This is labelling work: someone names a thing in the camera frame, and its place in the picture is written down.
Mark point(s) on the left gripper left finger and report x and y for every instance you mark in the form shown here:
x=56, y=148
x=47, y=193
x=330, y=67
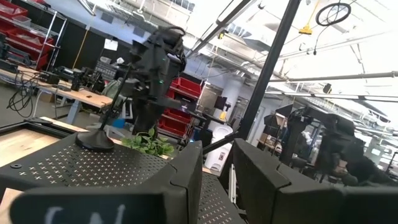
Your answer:
x=174, y=193

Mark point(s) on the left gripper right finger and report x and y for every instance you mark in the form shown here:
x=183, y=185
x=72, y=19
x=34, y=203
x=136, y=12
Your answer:
x=280, y=199

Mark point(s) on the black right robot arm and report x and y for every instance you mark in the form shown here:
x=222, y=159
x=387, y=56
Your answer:
x=149, y=115

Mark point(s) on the black background robot arm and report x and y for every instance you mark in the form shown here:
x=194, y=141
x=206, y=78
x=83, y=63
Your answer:
x=342, y=146

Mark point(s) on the red bin storage rack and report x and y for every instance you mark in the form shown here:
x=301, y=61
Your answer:
x=183, y=85
x=25, y=39

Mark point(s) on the green potted plant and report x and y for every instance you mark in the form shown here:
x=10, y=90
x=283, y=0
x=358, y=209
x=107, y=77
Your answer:
x=149, y=144

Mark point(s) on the white trash bin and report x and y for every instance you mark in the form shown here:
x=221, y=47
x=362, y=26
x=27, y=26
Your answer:
x=219, y=149

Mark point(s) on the wooden workbench with equipment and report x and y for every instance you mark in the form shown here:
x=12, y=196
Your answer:
x=90, y=98

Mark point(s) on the black perforated metal shelf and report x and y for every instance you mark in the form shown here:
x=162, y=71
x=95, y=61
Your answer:
x=77, y=168

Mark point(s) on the black aluminium rig frame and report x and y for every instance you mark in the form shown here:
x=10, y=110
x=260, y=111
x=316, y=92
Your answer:
x=270, y=62

